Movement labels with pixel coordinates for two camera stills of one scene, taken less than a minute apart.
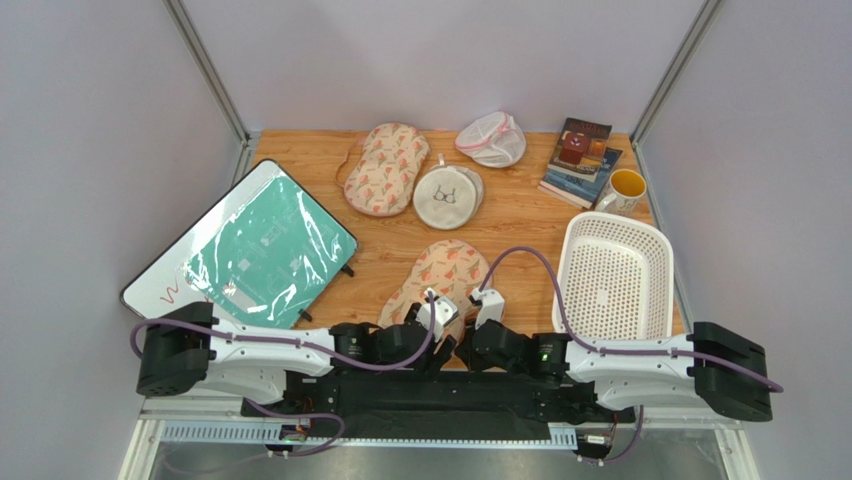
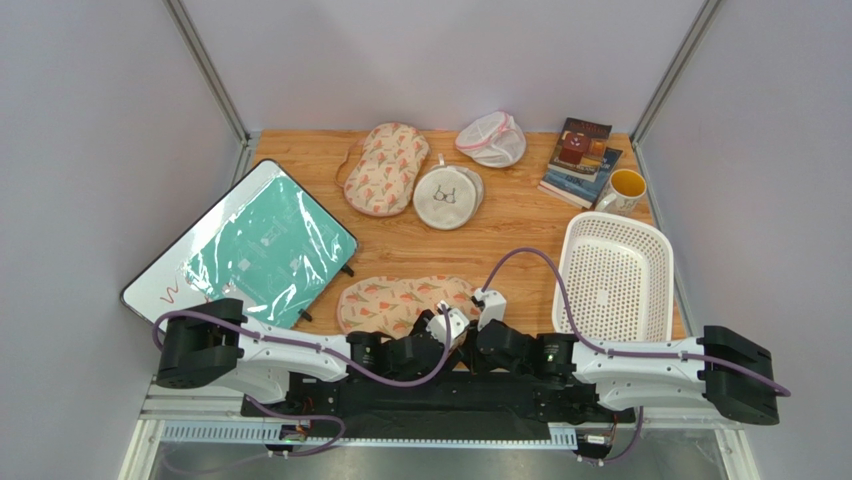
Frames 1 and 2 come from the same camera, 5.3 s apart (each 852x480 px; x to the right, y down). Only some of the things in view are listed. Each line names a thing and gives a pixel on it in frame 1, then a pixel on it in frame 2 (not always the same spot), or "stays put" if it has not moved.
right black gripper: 474,342 stays put
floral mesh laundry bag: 454,270 to 386,304
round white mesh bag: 448,197 stays put
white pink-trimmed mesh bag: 492,140 stays put
